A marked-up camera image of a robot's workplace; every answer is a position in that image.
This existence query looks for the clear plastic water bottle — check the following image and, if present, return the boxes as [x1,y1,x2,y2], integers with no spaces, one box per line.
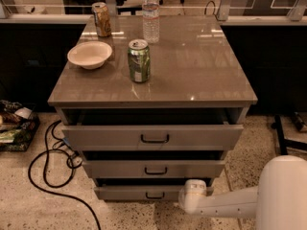
[142,0,159,43]

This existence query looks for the grey bottom drawer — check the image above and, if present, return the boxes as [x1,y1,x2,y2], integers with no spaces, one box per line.
[93,177,214,201]

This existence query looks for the grey drawer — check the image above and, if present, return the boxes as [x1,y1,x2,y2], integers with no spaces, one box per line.
[83,150,224,178]
[63,108,243,151]
[93,177,214,201]

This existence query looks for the black stand leg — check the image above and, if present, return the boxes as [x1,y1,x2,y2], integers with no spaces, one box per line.
[272,112,307,155]

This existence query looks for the gold soda can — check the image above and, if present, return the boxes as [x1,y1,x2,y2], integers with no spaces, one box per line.
[92,2,111,37]

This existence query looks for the black floor cable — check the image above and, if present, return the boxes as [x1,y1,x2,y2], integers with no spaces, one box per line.
[27,119,102,230]

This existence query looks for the green soda can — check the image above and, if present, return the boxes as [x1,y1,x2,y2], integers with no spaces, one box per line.
[128,39,151,82]

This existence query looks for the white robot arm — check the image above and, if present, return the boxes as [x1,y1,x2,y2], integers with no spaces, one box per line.
[178,155,307,230]

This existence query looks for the white bowl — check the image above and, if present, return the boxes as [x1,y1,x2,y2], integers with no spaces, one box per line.
[67,41,112,70]

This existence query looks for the grey top drawer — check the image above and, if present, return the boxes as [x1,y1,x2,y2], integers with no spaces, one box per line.
[63,108,243,151]

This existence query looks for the grey drawer cabinet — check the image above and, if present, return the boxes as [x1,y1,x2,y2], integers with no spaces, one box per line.
[47,14,258,201]

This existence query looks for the grey middle drawer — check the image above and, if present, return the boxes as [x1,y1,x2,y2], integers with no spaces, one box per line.
[83,150,224,178]

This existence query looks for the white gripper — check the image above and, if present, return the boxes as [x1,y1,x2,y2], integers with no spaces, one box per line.
[178,179,206,214]

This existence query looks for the basket of snack bags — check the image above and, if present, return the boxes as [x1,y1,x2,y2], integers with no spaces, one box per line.
[0,100,40,151]

